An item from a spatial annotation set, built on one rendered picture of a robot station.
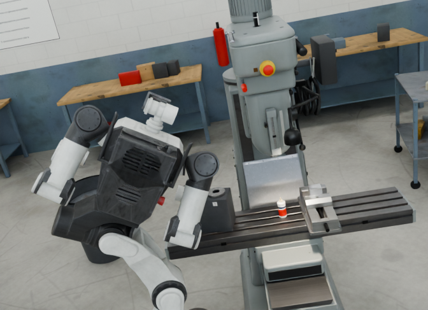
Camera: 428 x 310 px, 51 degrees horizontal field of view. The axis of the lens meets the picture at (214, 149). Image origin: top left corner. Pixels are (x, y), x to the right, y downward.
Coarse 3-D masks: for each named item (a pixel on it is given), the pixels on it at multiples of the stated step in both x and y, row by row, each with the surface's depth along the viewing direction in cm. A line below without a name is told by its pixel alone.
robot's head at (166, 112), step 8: (152, 104) 158; (160, 104) 159; (168, 104) 160; (152, 112) 159; (160, 112) 159; (168, 112) 158; (176, 112) 159; (152, 120) 160; (160, 120) 161; (168, 120) 160; (160, 128) 161
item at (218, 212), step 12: (216, 192) 225; (228, 192) 223; (216, 204) 219; (228, 204) 220; (204, 216) 224; (216, 216) 222; (228, 216) 221; (204, 228) 227; (216, 228) 225; (228, 228) 224
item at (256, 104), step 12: (252, 96) 196; (264, 96) 195; (276, 96) 195; (288, 96) 197; (252, 108) 198; (264, 108) 197; (276, 108) 197; (252, 120) 201; (264, 120) 199; (288, 120) 200; (252, 132) 204; (264, 132) 201; (264, 144) 204
